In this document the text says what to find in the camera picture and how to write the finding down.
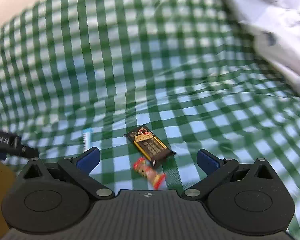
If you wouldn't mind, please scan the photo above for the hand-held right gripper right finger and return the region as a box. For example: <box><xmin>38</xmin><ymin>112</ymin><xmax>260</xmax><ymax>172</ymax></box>
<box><xmin>181</xmin><ymin>149</ymin><xmax>278</xmax><ymax>202</ymax></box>

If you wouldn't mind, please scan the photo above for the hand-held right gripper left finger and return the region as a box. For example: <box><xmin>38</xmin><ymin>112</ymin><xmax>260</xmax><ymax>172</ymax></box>
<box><xmin>15</xmin><ymin>147</ymin><xmax>115</xmax><ymax>201</ymax></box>

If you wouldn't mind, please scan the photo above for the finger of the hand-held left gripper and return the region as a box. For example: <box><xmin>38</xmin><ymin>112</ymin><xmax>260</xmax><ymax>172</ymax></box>
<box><xmin>19</xmin><ymin>144</ymin><xmax>40</xmax><ymax>159</ymax></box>

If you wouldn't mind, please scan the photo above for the white and blue snack packet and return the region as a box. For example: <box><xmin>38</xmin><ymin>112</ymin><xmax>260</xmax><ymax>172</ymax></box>
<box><xmin>82</xmin><ymin>127</ymin><xmax>93</xmax><ymax>153</ymax></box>

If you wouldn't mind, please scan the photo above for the red and orange snack packet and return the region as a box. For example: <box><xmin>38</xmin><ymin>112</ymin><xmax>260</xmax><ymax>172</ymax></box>
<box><xmin>132</xmin><ymin>156</ymin><xmax>167</xmax><ymax>190</ymax></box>

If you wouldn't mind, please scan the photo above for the green checkered blanket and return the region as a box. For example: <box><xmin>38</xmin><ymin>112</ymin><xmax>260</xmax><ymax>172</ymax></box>
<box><xmin>0</xmin><ymin>0</ymin><xmax>300</xmax><ymax>240</ymax></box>

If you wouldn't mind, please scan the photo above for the white plastic bag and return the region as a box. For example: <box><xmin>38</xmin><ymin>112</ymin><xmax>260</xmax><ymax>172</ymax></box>
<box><xmin>219</xmin><ymin>0</ymin><xmax>300</xmax><ymax>99</ymax></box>

